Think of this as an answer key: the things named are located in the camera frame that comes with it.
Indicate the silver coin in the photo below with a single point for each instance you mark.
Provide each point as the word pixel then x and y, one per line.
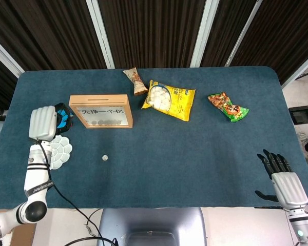
pixel 105 157

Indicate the green orange snack bag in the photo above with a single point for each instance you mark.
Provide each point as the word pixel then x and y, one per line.
pixel 231 107

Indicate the blue hand clapper toy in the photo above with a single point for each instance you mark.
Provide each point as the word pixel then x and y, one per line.
pixel 62 120

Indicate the white flower paint palette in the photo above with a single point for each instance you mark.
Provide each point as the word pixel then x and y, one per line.
pixel 62 151

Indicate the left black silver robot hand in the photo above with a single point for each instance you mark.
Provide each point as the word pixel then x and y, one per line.
pixel 42 123

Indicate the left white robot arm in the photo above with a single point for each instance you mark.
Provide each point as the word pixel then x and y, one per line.
pixel 36 176

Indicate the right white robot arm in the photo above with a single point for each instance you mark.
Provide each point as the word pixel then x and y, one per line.
pixel 301 225

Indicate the wooden coin bank box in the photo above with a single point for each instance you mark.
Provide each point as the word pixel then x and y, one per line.
pixel 100 101

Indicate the brown cardboard box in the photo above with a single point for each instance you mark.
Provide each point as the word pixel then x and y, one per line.
pixel 23 235

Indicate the brown snack packet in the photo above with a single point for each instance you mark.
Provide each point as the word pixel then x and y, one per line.
pixel 137 82

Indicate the white partition frame post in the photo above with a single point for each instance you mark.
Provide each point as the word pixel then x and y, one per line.
pixel 5 57
pixel 300 68
pixel 101 36
pixel 242 33
pixel 204 33

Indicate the blue felt table cover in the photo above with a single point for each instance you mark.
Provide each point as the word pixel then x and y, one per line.
pixel 169 159

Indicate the grey robot torso base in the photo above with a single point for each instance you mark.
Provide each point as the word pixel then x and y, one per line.
pixel 151 223

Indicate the yellow snack bag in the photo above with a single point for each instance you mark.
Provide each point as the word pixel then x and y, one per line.
pixel 179 101

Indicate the black floor box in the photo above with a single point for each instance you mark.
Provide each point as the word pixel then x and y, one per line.
pixel 304 115

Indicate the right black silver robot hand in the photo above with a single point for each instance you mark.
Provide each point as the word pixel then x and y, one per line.
pixel 288 189

